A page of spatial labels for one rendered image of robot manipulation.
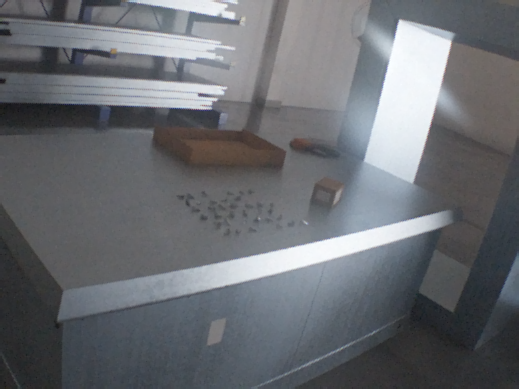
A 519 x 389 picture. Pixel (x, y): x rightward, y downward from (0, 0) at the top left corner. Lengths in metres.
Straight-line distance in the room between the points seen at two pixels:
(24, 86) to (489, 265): 3.88
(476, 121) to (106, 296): 10.30
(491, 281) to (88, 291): 1.87
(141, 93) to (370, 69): 2.90
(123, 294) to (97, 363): 0.23
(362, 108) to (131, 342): 1.94
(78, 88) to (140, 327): 3.85
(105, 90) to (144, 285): 4.03
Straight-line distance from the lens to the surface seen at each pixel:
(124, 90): 5.09
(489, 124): 10.88
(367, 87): 2.78
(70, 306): 0.99
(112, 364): 1.23
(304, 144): 2.38
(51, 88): 4.79
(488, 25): 2.48
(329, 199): 1.71
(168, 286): 1.10
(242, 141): 2.26
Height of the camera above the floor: 1.18
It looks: 18 degrees down
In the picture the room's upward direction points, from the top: 13 degrees clockwise
